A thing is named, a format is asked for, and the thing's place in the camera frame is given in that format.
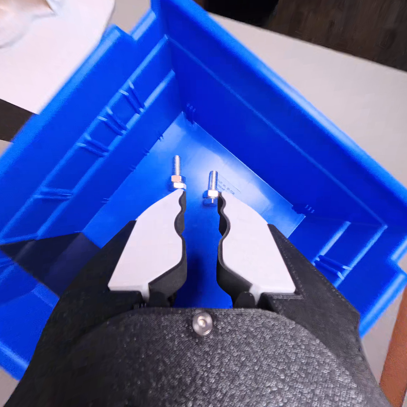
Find blue plastic bin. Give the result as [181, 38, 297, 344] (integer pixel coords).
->
[0, 0, 407, 380]

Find silver hex bolt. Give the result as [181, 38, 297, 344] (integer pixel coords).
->
[202, 170, 221, 207]
[169, 155, 187, 192]

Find black bin divider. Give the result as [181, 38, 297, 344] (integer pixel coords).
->
[0, 231, 86, 298]

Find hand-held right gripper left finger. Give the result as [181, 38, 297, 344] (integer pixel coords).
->
[107, 190, 187, 302]

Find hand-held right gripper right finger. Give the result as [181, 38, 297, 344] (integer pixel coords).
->
[217, 195, 296, 302]

